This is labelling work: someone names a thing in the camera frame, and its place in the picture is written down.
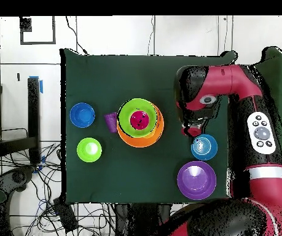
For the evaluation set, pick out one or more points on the large purple bowl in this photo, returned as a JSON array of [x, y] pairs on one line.
[[196, 180]]

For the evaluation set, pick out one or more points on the red cup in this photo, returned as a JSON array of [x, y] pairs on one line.
[[139, 120]]

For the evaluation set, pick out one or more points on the large orange bowl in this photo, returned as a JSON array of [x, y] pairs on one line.
[[135, 142]]

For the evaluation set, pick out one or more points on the large green bowl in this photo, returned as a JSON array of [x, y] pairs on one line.
[[126, 118]]

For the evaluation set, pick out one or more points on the purple cup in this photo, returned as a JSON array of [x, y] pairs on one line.
[[110, 122]]

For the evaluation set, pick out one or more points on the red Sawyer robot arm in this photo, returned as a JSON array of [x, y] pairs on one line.
[[253, 147]]

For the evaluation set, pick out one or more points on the light blue bowl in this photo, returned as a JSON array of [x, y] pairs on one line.
[[204, 147]]

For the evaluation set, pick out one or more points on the dark green table cloth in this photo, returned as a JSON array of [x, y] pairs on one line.
[[106, 177]]

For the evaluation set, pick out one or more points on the small green bowl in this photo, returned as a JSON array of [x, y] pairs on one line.
[[89, 149]]

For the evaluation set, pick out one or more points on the dark blue bowl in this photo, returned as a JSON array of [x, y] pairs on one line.
[[82, 115]]

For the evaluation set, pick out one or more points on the black power brick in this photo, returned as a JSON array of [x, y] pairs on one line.
[[65, 216]]

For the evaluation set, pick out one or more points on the black wheeled base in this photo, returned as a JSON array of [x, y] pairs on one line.
[[15, 177]]

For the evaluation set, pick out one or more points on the black post with blue tape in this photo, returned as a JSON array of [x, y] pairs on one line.
[[33, 118]]

